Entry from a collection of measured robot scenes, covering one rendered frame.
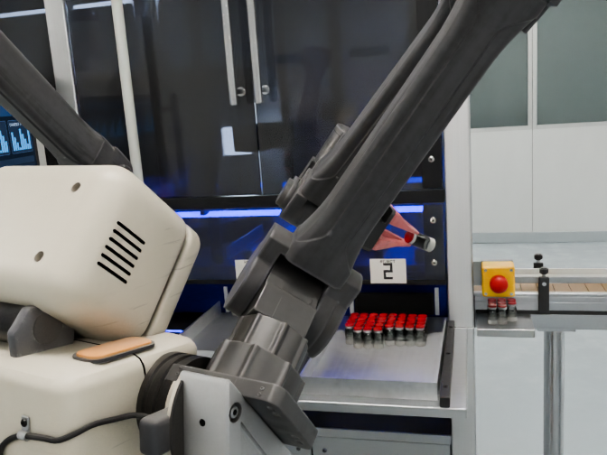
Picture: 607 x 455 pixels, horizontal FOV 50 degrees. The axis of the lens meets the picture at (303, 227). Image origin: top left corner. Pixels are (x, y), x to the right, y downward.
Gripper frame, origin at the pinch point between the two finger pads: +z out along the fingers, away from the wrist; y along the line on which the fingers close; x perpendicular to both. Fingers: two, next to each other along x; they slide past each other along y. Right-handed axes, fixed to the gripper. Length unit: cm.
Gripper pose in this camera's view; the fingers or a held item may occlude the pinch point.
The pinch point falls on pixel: (408, 236)
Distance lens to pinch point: 99.5
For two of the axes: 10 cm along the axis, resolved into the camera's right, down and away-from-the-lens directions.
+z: 8.2, 3.5, 4.5
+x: 2.7, 4.5, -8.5
